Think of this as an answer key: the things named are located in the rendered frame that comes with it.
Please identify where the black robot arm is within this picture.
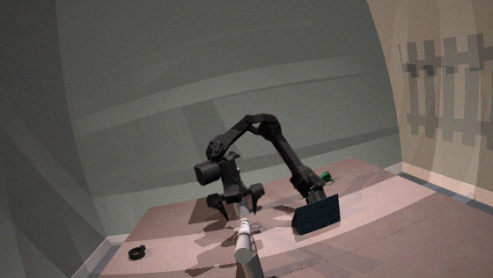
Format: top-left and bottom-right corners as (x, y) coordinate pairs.
(194, 113), (327, 205)

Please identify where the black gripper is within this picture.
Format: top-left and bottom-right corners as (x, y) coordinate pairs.
(206, 173), (265, 221)

